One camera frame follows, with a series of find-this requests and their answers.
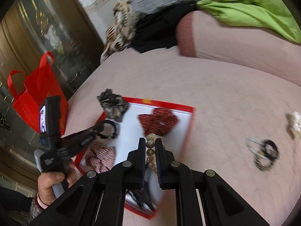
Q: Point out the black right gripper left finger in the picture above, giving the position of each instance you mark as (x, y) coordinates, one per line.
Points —
(126, 175)

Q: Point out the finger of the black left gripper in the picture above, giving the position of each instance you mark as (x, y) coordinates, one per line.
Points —
(76, 142)

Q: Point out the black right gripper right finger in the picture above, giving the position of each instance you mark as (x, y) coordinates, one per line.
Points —
(174, 175)

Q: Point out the person's left hand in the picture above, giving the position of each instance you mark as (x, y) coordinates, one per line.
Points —
(46, 181)

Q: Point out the black hair claw clip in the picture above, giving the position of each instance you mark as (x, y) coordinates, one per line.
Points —
(142, 197)

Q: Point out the red plaid scrunchie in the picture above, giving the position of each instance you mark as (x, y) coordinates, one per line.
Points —
(101, 158)

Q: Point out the red polka dot scrunchie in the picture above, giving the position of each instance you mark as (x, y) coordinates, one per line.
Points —
(160, 122)

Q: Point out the grey satin scrunchie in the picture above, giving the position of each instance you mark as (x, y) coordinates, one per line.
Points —
(114, 105)

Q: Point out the red gift bag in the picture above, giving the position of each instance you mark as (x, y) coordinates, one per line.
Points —
(39, 85)

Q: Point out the leaf patterned cloth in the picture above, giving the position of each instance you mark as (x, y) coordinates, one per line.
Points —
(120, 35)

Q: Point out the wooden glass door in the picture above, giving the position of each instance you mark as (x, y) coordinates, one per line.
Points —
(29, 28)

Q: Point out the pink bolster pillow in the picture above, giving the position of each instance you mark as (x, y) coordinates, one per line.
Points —
(200, 35)

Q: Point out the green blanket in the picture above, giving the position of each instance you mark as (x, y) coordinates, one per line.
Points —
(269, 14)

